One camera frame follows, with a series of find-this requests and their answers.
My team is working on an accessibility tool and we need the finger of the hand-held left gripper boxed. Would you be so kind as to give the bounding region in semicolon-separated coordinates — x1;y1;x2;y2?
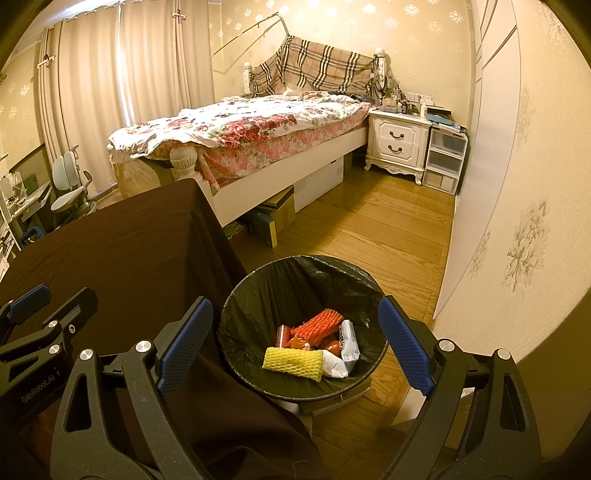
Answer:
0;287;99;384
0;284;51;333

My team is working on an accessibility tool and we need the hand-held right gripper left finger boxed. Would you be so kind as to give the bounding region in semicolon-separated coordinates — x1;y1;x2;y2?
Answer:
51;296;214;480

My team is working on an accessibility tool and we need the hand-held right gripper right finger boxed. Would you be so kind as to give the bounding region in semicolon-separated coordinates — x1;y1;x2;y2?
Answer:
378;296;543;480

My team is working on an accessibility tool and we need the white printed snack wrapper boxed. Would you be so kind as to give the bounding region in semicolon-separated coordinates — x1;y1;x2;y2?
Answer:
339;319;361;363

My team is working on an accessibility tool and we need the white plastic bag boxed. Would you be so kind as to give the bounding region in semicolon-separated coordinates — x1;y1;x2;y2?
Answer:
321;349;357;379

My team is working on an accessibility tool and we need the orange foam fruit net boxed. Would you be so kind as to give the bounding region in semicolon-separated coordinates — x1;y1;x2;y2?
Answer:
291;308;345;346

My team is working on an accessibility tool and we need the yellow foam fruit net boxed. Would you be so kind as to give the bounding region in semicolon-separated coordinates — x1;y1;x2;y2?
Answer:
262;347;324;382

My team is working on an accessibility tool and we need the trash bin with black bag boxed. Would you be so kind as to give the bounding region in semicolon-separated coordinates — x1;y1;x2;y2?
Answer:
217;254;389;401

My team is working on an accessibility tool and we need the table with brown cloth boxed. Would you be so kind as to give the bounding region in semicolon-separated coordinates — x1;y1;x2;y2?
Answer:
0;178;326;480

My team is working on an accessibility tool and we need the white study desk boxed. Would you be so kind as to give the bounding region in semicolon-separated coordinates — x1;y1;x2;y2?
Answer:
0;173;54;252

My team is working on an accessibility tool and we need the grey office chair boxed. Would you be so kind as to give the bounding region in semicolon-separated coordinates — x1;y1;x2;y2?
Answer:
50;145;99;217

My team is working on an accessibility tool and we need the brown cardboard box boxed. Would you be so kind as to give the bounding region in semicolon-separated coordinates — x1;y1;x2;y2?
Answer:
245;187;296;247

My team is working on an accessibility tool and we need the white storage box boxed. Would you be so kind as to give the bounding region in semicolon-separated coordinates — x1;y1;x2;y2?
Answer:
293;154;346;213

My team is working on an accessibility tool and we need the clear plastic drawer unit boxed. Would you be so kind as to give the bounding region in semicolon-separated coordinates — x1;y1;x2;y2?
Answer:
422;127;468;195

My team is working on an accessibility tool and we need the beige curtain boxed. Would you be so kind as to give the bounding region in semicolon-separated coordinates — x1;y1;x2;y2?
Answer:
119;0;215;123
37;0;125;199

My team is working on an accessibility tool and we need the bed with floral quilt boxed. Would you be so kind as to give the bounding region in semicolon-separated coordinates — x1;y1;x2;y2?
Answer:
107;48;389;228

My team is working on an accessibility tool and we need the white nightstand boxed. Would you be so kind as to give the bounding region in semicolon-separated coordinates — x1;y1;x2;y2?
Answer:
365;108;432;185

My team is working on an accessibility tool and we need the pink floral bed sheet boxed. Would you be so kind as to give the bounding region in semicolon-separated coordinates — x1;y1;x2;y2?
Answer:
196;113;370;188

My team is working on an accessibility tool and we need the stack of books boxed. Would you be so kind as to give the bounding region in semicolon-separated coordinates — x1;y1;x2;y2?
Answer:
427;107;468;137

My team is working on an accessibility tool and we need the floral duvet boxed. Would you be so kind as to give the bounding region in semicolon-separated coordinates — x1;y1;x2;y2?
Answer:
107;92;372;155

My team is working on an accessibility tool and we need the white wardrobe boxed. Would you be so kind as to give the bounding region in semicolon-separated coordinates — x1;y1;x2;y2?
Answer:
431;0;522;319

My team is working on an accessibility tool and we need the pile of nightstand items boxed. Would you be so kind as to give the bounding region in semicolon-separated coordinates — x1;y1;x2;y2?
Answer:
372;69;435;116

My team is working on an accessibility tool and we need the beige plaid blanket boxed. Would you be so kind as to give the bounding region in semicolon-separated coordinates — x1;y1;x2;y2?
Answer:
249;36;377;97

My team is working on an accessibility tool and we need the thin metal rod frame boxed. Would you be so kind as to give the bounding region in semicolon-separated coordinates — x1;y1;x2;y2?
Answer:
210;11;291;58

